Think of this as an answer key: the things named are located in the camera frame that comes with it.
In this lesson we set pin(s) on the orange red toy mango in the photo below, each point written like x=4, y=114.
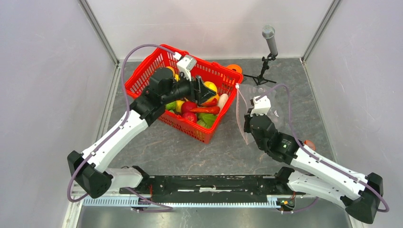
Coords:
x=210, y=103

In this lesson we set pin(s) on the red plastic basket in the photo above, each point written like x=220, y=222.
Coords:
x=224, y=78

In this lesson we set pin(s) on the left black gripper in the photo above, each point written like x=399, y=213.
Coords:
x=199, y=93

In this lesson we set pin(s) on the orange toy carrot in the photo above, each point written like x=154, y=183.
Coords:
x=215, y=110

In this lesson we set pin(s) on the green toy pepper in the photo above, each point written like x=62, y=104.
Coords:
x=171, y=106

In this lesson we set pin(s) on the red toy apple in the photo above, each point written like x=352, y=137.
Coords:
x=192, y=117

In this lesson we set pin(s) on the orange toy tangerine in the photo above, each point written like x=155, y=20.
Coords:
x=172, y=69

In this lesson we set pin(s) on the orange toy block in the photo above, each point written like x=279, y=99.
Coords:
x=310, y=144

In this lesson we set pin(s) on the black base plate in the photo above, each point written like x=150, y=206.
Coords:
x=211, y=188

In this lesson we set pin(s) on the white toy radish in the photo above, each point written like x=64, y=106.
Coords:
x=222, y=101

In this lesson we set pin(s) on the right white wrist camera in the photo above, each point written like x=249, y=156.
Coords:
x=260, y=105

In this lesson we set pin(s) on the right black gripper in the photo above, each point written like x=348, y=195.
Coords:
x=247, y=117

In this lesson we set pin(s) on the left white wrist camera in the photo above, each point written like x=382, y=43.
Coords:
x=185, y=65

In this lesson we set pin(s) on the clear zip top bag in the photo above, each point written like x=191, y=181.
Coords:
x=244, y=95

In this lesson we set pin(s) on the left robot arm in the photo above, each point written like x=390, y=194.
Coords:
x=89, y=168

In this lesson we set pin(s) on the orange round toy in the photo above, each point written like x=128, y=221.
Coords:
x=235, y=68

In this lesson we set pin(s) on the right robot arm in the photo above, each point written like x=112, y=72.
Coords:
x=309, y=172

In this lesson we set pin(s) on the aluminium frame rail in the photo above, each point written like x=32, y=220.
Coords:
x=127, y=197

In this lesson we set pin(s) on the black microphone tripod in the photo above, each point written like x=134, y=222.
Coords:
x=260, y=79

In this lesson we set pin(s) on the grey microphone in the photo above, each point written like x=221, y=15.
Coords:
x=268, y=33

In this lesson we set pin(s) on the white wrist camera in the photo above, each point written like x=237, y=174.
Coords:
x=185, y=65
x=260, y=105

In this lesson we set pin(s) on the yellow toy lemon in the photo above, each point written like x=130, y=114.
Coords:
x=211, y=86

